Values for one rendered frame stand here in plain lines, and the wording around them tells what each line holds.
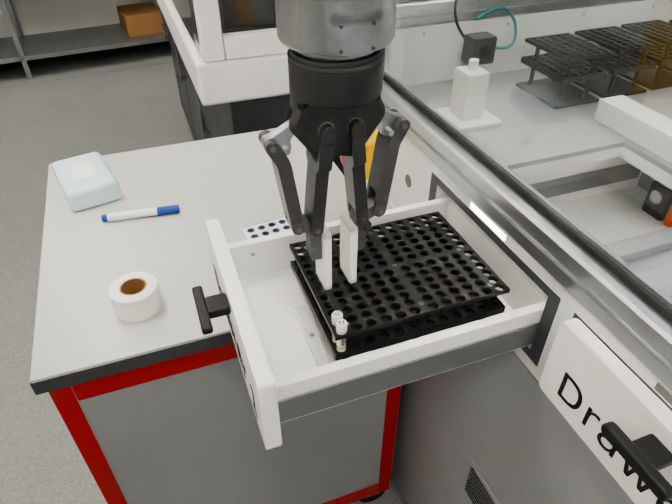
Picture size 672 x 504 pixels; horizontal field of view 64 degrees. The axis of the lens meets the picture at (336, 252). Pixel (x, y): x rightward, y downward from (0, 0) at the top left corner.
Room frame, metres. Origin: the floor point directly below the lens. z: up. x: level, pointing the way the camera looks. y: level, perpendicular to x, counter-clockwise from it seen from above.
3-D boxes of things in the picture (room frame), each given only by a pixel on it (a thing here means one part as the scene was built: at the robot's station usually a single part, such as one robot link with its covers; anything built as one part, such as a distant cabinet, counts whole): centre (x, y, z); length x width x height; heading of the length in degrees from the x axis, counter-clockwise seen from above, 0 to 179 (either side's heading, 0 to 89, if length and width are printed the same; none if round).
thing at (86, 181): (0.93, 0.49, 0.78); 0.15 x 0.10 x 0.04; 33
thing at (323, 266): (0.42, 0.01, 1.00); 0.03 x 0.01 x 0.07; 21
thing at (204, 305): (0.44, 0.14, 0.91); 0.07 x 0.04 x 0.01; 20
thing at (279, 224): (0.74, 0.09, 0.78); 0.12 x 0.08 x 0.04; 117
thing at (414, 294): (0.52, -0.07, 0.87); 0.22 x 0.18 x 0.06; 110
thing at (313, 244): (0.41, 0.03, 1.03); 0.03 x 0.01 x 0.05; 111
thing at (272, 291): (0.52, -0.08, 0.86); 0.40 x 0.26 x 0.06; 110
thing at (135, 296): (0.59, 0.30, 0.78); 0.07 x 0.07 x 0.04
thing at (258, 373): (0.45, 0.11, 0.87); 0.29 x 0.02 x 0.11; 20
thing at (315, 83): (0.42, 0.00, 1.16); 0.08 x 0.07 x 0.09; 111
